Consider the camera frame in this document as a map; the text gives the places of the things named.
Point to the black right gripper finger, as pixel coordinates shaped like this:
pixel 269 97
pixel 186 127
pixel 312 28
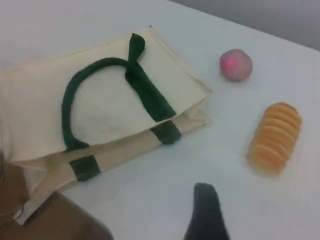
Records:
pixel 207 217

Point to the golden ridged bread roll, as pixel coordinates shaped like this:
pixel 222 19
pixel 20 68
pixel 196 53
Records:
pixel 273 140

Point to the brown fabric piece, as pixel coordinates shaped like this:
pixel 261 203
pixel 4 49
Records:
pixel 70 222

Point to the pink peach fruit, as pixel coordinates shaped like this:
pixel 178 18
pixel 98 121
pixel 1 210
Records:
pixel 236 65

